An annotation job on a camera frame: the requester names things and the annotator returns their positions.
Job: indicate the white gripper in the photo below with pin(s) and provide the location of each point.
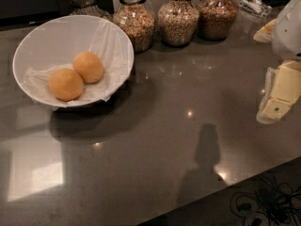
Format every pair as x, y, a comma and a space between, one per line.
288, 32

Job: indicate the white bowl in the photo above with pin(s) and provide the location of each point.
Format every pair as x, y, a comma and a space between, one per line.
56, 35

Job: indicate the clear plastic packet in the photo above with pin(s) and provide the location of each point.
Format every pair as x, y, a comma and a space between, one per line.
254, 7

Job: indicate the glass jar brown grains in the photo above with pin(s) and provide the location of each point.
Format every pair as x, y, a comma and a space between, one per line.
216, 17

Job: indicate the glass jar pale grains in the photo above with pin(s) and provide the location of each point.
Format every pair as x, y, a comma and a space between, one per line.
177, 20

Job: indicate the glass jar mixed cereal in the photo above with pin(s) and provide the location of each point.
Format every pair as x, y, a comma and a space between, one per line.
137, 20

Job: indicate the white paper liner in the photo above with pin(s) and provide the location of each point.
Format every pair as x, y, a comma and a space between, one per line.
108, 44

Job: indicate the empty glass jar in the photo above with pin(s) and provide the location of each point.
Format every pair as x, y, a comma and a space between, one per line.
88, 7

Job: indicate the dark cabinet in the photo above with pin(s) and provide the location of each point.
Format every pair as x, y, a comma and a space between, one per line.
14, 12

